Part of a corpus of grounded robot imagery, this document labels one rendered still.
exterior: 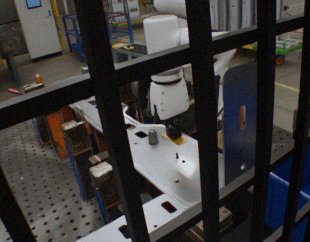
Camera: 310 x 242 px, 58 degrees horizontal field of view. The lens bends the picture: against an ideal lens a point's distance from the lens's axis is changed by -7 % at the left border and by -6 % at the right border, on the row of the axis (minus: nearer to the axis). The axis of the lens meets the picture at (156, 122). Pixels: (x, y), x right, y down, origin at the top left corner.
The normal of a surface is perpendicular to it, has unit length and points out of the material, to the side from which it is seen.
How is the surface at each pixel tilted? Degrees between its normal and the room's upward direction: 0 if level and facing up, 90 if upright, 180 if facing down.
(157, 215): 0
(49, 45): 90
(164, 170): 0
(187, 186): 0
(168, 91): 89
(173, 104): 92
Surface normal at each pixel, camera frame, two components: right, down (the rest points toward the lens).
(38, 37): 0.48, 0.34
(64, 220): -0.13, -0.88
